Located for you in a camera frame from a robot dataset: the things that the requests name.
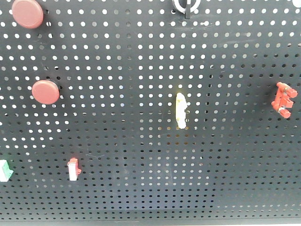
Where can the lower red push button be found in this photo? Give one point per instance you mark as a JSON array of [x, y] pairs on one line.
[[45, 92]]

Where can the red push button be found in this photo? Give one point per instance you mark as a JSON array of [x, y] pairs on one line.
[[45, 92], [28, 13]]

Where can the upper red push button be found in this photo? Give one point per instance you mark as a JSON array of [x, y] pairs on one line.
[[28, 13]]

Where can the black perforated pegboard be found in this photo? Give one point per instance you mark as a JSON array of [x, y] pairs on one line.
[[118, 65]]

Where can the cream yellow toggle switch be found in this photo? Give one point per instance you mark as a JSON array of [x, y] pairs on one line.
[[180, 110]]

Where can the red white toggle switch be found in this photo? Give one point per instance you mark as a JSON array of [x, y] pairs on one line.
[[73, 169]]

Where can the black silver rotary switch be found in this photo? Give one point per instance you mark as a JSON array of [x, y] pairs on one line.
[[188, 9]]

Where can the red triple knob switch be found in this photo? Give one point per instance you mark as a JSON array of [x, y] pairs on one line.
[[283, 100]]

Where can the green white toggle switch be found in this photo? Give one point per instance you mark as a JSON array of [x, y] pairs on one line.
[[5, 171]]

